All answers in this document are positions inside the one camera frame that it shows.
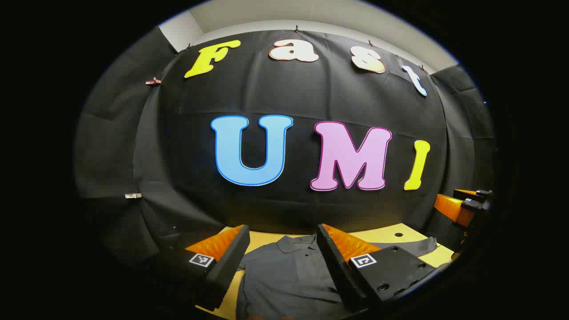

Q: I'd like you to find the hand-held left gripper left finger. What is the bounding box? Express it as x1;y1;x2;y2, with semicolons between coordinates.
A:
153;224;251;312

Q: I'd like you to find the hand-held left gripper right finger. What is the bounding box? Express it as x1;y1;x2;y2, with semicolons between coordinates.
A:
317;224;438;312

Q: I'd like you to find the grey polo shirt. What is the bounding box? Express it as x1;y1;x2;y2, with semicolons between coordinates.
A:
236;234;438;320

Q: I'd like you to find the black backdrop cloth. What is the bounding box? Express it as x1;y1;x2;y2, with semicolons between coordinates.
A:
73;26;496;267

